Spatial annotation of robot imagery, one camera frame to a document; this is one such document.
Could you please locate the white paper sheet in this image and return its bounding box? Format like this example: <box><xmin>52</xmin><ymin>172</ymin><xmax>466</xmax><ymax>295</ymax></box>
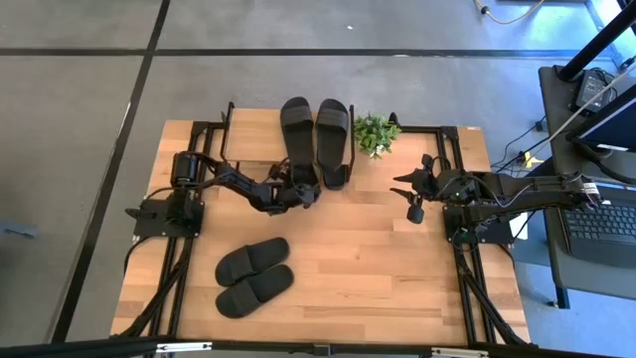
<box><xmin>507</xmin><ymin>212</ymin><xmax>529</xmax><ymax>243</ymax></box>

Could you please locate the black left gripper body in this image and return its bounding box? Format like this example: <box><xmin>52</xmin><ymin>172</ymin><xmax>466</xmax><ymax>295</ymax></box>
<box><xmin>282</xmin><ymin>181</ymin><xmax>322</xmax><ymax>208</ymax></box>

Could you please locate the black laptop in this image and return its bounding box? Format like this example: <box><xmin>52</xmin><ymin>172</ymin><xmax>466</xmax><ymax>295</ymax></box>
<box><xmin>559</xmin><ymin>181</ymin><xmax>636</xmax><ymax>270</ymax></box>

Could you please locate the black power adapter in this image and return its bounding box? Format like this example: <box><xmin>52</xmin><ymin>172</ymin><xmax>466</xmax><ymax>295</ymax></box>
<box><xmin>574</xmin><ymin>69</ymin><xmax>611</xmax><ymax>111</ymax></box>

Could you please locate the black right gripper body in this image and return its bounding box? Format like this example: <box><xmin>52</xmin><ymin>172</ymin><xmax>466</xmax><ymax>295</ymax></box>
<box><xmin>419</xmin><ymin>168</ymin><xmax>451</xmax><ymax>200</ymax></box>

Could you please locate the green plant in white pot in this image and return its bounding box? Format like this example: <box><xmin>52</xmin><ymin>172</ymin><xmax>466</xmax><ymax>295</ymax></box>
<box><xmin>353</xmin><ymin>112</ymin><xmax>402</xmax><ymax>161</ymax></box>

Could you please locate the grey desk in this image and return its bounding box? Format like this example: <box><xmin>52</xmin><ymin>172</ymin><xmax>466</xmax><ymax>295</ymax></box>
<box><xmin>538</xmin><ymin>64</ymin><xmax>636</xmax><ymax>302</ymax></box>

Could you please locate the black rig crossbar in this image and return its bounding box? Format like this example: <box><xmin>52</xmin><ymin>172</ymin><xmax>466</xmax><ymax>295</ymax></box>
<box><xmin>0</xmin><ymin>336</ymin><xmax>636</xmax><ymax>358</ymax></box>

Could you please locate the black desk monitor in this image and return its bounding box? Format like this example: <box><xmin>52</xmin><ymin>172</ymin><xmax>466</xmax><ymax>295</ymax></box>
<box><xmin>565</xmin><ymin>83</ymin><xmax>636</xmax><ymax>155</ymax></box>

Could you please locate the yellow floor cable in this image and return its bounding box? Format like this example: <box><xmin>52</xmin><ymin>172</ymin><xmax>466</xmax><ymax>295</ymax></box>
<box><xmin>474</xmin><ymin>0</ymin><xmax>548</xmax><ymax>26</ymax></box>

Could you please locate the wooden shelf with black frame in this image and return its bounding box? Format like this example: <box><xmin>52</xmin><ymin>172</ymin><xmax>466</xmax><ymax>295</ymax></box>
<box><xmin>220</xmin><ymin>100</ymin><xmax>358</xmax><ymax>183</ymax></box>

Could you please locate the black camera stand pole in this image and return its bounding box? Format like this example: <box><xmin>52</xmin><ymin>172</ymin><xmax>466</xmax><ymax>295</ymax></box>
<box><xmin>556</xmin><ymin>0</ymin><xmax>636</xmax><ymax>83</ymax></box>

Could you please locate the black aluminium rig frame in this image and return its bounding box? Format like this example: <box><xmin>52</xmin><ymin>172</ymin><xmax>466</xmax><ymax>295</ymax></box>
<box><xmin>111</xmin><ymin>118</ymin><xmax>235</xmax><ymax>344</ymax></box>
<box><xmin>390</xmin><ymin>111</ymin><xmax>531</xmax><ymax>347</ymax></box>

